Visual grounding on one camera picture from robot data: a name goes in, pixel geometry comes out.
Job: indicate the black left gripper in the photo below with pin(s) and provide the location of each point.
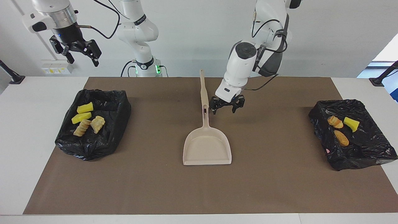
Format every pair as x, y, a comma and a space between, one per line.
228, 101

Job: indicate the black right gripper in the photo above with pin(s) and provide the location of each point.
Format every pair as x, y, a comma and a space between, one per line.
70, 35

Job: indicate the beige hand brush black bristles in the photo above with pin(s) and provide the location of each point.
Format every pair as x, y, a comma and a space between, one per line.
203, 90

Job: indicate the beige plastic dustpan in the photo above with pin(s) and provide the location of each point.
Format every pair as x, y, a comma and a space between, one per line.
206, 149

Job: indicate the notched yellow sponge piece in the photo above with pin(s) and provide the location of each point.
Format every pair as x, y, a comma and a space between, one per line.
85, 107

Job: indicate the rounded yellow sponge piece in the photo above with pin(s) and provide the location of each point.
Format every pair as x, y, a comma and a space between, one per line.
81, 117

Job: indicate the pale beige foam scrap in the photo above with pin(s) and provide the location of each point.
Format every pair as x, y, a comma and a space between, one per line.
97, 123

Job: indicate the beige brown-edged foam scrap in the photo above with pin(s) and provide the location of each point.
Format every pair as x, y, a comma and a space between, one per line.
82, 127

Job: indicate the round beige foam scrap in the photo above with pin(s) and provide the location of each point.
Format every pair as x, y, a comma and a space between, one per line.
335, 122

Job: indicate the brown bread-like lump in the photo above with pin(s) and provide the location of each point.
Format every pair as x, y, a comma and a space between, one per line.
341, 137

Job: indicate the curved yellow sponge piece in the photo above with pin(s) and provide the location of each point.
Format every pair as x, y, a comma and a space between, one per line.
351, 123

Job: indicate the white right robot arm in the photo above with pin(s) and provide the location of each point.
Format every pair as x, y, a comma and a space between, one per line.
136, 31

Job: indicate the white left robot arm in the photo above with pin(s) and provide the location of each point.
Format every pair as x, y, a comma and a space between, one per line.
239, 68

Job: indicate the black bag lined bin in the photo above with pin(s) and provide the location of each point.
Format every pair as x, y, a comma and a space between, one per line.
93, 146

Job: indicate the black bag bin pink sticker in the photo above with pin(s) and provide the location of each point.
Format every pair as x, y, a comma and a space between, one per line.
367, 149

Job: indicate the brown table mat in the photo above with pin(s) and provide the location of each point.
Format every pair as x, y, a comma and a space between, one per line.
264, 186

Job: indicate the white wall outlet box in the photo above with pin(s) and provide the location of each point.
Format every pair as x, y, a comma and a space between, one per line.
54, 70

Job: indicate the black camera stand clamp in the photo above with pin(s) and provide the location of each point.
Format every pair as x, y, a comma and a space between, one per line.
12, 76
381, 79

